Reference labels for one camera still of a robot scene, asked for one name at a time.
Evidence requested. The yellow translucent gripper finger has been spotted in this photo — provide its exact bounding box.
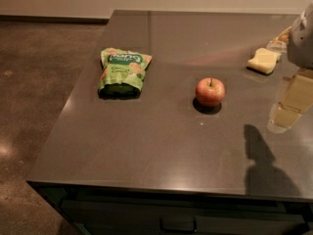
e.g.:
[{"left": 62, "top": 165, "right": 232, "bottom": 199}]
[{"left": 267, "top": 69, "right": 313, "bottom": 133}]

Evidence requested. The green rice chip bag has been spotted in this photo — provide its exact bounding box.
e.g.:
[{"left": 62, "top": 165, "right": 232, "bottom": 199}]
[{"left": 98, "top": 48, "right": 152, "bottom": 97}]

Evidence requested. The red apple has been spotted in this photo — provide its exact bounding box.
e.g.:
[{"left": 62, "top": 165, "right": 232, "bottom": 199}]
[{"left": 196, "top": 77, "right": 226, "bottom": 108}]

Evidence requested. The yellow sponge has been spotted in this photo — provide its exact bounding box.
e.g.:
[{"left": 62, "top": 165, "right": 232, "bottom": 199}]
[{"left": 246, "top": 48, "right": 281, "bottom": 75}]

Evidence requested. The dark drawer with handle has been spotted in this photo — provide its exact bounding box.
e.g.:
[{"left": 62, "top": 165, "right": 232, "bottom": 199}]
[{"left": 61, "top": 198, "right": 312, "bottom": 235}]

